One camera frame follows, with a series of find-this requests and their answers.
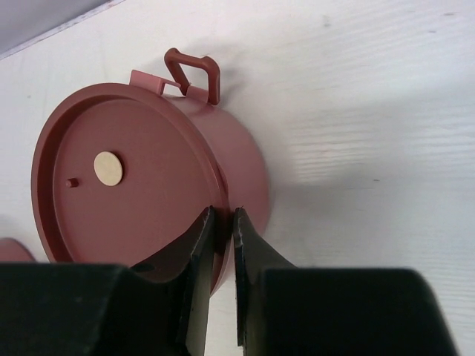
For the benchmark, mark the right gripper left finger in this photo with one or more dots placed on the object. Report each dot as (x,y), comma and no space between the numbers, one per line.
(160,306)

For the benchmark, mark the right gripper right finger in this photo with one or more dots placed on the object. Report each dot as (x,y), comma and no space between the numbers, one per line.
(283,309)

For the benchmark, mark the dark red lid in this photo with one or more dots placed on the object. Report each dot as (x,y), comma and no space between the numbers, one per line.
(119,173)

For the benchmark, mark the pink lunch bowl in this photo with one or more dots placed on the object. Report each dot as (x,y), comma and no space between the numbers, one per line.
(241,148)
(12,250)

